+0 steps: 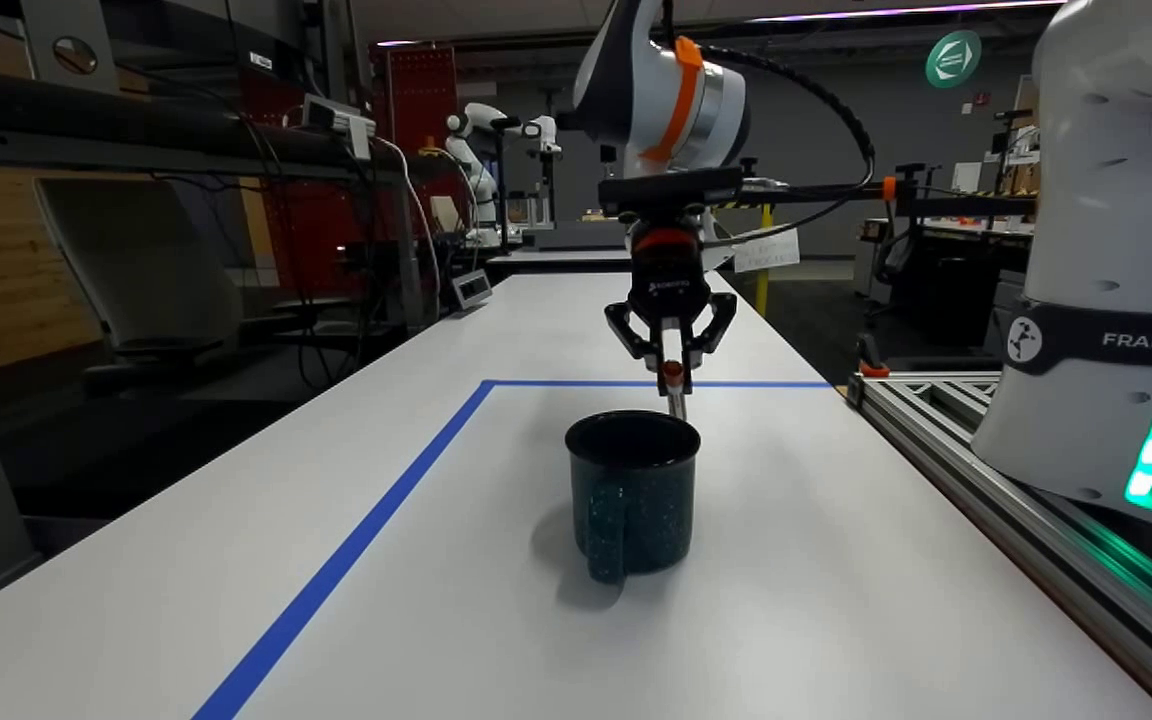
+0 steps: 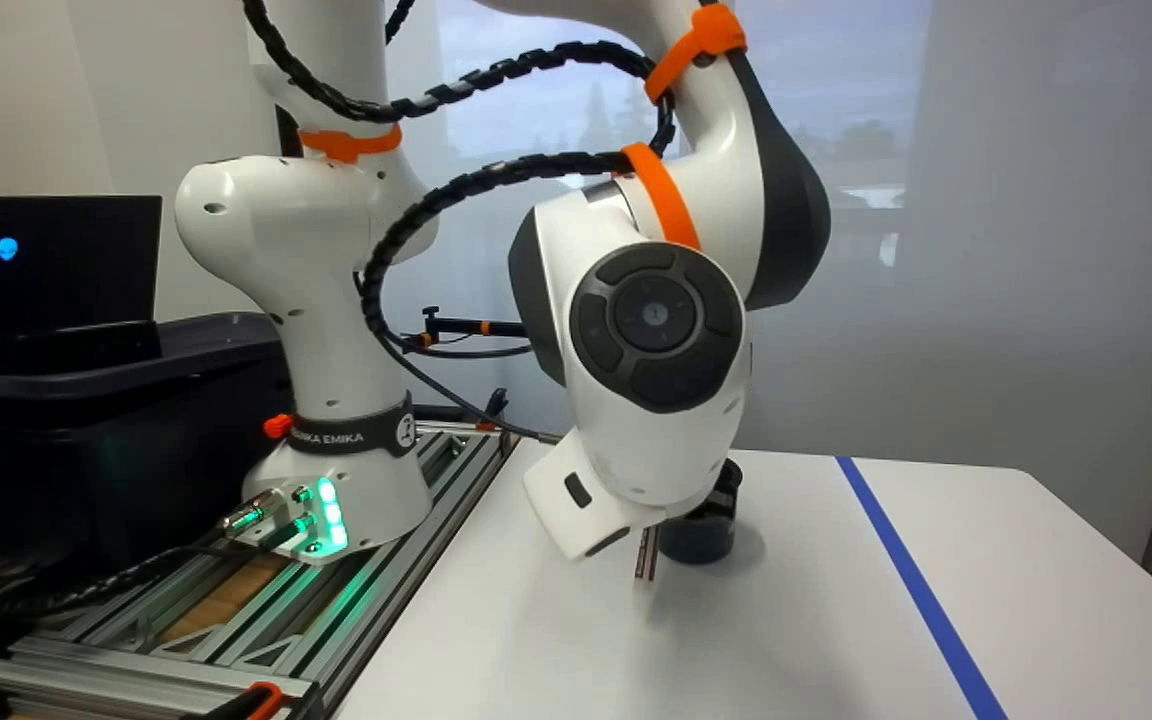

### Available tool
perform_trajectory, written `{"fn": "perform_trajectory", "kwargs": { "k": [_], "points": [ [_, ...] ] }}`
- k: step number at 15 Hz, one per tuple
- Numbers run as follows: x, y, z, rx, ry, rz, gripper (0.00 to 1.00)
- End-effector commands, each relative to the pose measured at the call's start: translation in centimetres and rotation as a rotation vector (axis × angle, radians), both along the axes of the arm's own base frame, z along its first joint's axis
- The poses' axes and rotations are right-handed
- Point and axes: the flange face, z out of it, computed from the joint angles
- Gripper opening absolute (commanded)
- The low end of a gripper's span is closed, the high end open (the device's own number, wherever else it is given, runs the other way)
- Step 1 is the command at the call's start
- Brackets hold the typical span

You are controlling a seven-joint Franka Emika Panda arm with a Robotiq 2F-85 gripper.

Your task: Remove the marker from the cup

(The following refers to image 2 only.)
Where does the dark green enamel mug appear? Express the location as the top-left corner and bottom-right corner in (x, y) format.
(658, 508), (744, 569)

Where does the black clamp lever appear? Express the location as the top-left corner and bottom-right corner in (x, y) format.
(471, 384), (517, 440)

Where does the aluminium rail frame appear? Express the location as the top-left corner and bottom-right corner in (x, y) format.
(0, 418), (526, 720)

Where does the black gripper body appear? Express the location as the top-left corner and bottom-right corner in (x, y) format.
(689, 457), (748, 530)

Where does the blue tape line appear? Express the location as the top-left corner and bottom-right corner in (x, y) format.
(834, 452), (1014, 720)

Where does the black braided cable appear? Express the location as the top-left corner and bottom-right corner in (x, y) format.
(240, 0), (683, 428)

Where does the orange black clamp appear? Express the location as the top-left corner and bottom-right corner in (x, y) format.
(240, 681), (293, 720)

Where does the black storage bin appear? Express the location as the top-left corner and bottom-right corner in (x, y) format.
(0, 307), (298, 633)

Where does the black monitor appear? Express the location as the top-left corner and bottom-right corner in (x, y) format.
(0, 193), (168, 379)

